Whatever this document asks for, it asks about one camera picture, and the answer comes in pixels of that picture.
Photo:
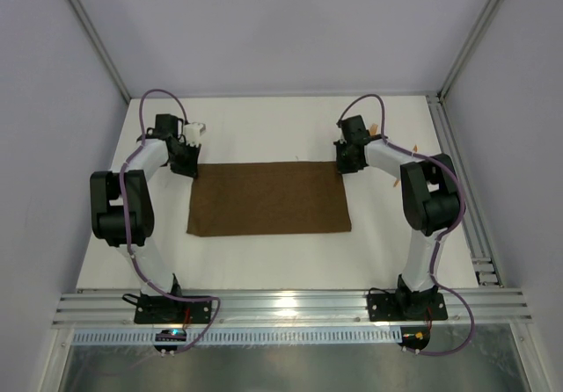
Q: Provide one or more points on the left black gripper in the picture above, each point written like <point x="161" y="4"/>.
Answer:
<point x="186" y="159"/>

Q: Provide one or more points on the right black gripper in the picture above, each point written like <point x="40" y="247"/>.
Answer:
<point x="347" y="156"/>

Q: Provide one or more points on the brown cloth napkin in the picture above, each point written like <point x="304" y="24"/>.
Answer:
<point x="260" y="199"/>

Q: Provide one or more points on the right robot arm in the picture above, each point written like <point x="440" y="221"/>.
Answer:
<point x="431" y="204"/>

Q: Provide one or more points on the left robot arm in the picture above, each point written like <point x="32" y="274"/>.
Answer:
<point x="122" y="214"/>

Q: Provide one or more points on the orange plastic fork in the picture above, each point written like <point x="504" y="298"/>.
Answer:
<point x="374" y="130"/>

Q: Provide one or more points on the left controller board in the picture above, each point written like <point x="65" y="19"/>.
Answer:
<point x="169" y="341"/>

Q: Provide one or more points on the controller board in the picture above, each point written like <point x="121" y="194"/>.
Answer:
<point x="169" y="341"/>
<point x="414" y="341"/>

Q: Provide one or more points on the right controller board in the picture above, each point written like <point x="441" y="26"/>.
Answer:
<point x="414" y="341"/>

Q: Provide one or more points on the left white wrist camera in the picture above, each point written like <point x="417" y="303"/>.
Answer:
<point x="194" y="131"/>

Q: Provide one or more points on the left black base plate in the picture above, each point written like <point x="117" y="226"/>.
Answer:
<point x="151" y="309"/>

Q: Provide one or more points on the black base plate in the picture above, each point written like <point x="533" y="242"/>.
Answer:
<point x="401" y="305"/>
<point x="151" y="309"/>

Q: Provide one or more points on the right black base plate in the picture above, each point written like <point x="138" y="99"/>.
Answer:
<point x="401" y="305"/>

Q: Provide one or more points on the right side aluminium rail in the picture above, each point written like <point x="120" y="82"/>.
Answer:
<point x="479" y="244"/>

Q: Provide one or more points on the aluminium rail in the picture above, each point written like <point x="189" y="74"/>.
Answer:
<point x="479" y="244"/>
<point x="283" y="308"/>

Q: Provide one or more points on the front aluminium rail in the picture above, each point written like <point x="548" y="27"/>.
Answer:
<point x="283" y="308"/>

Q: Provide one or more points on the slotted cable duct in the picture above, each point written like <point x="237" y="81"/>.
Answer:
<point x="247" y="336"/>

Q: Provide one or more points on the left aluminium frame post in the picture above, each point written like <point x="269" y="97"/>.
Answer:
<point x="99" y="48"/>

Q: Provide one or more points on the aluminium frame post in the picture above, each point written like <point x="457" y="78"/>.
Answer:
<point x="99" y="48"/>
<point x="471" y="43"/>

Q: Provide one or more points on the right aluminium frame post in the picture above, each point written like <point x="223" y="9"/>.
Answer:
<point x="471" y="43"/>

